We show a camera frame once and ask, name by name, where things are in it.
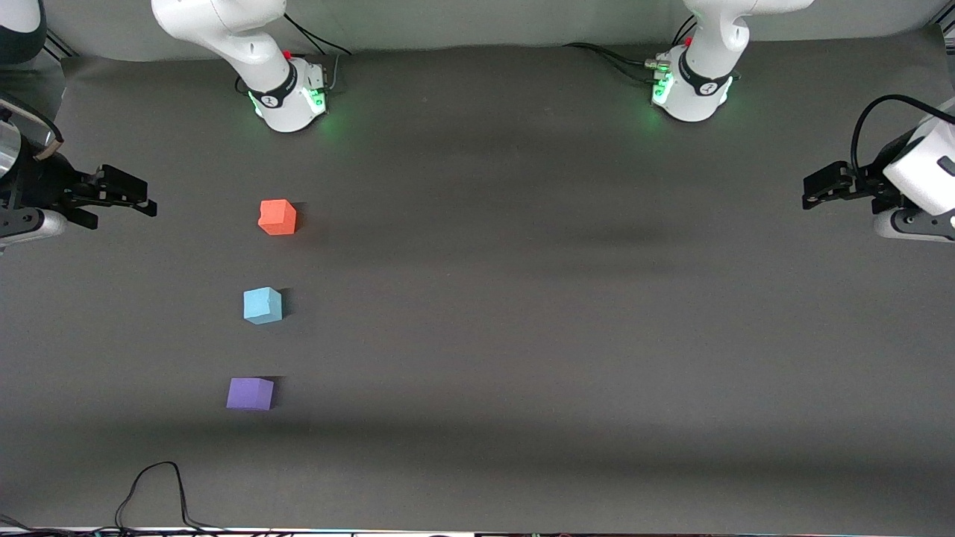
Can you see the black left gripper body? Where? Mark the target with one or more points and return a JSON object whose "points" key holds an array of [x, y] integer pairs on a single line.
{"points": [[874, 181]]}

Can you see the aluminium frame rail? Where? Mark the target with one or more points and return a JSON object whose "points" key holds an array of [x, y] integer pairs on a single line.
{"points": [[60, 51]]}

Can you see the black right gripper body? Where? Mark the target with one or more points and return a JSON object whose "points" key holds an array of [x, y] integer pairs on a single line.
{"points": [[43, 184]]}

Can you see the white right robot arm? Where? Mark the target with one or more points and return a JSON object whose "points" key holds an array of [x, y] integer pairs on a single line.
{"points": [[283, 97]]}

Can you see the purple foam block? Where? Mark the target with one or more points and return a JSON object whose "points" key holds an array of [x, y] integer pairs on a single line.
{"points": [[250, 394]]}

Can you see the orange foam block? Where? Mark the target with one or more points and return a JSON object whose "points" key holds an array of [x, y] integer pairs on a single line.
{"points": [[277, 218]]}

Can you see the light blue foam block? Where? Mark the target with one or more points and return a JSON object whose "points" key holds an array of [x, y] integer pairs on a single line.
{"points": [[262, 306]]}

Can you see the dark grey table mat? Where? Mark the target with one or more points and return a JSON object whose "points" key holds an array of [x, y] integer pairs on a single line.
{"points": [[597, 358]]}

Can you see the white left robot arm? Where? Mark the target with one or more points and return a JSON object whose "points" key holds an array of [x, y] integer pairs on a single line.
{"points": [[694, 93]]}

